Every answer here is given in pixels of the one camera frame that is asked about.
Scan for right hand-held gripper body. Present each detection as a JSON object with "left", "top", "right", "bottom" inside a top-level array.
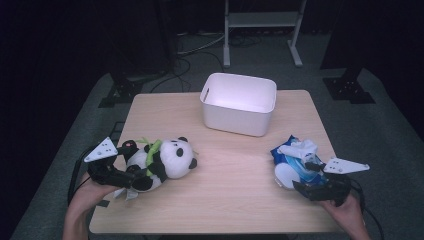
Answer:
[{"left": 309, "top": 157, "right": 370, "bottom": 207}]

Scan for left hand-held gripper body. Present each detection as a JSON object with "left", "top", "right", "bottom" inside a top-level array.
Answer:
[{"left": 83, "top": 136, "right": 135, "bottom": 188}]

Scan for blue wet wipes pack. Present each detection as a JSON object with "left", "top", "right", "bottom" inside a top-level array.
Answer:
[{"left": 270, "top": 134, "right": 330, "bottom": 192}]

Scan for white wet wipe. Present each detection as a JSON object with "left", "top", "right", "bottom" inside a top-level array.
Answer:
[{"left": 277, "top": 139, "right": 320, "bottom": 162}]

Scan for panda plush toy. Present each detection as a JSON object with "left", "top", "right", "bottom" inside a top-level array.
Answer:
[{"left": 113, "top": 135, "right": 198, "bottom": 202}]

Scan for white plastic bin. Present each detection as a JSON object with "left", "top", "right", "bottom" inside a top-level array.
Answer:
[{"left": 199, "top": 72, "right": 278, "bottom": 138}]

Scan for person's right hand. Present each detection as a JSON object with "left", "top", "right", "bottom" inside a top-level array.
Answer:
[{"left": 319, "top": 194, "right": 367, "bottom": 232}]

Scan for person's left hand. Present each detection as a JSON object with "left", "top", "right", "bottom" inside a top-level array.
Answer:
[{"left": 67, "top": 181, "right": 120, "bottom": 219}]

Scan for black stand base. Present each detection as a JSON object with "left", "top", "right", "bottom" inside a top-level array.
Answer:
[
  {"left": 322, "top": 66, "right": 377, "bottom": 105},
  {"left": 97, "top": 71, "right": 145, "bottom": 109}
]

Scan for white metal stand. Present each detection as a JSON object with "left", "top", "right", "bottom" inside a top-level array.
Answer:
[{"left": 222, "top": 0, "right": 308, "bottom": 69}]

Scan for black floor frame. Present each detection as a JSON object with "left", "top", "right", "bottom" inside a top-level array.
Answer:
[{"left": 106, "top": 121, "right": 126, "bottom": 143}]

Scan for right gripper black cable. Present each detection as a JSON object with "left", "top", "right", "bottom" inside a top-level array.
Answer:
[{"left": 349, "top": 177, "right": 386, "bottom": 240}]

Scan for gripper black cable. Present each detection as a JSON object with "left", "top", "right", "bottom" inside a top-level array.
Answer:
[
  {"left": 67, "top": 145, "right": 98, "bottom": 206},
  {"left": 349, "top": 177, "right": 386, "bottom": 240}
]

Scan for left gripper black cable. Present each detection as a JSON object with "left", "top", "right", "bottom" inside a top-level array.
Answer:
[{"left": 67, "top": 145, "right": 98, "bottom": 206}]

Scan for floor cables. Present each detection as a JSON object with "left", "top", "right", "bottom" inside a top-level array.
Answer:
[{"left": 149, "top": 30, "right": 264, "bottom": 94}]

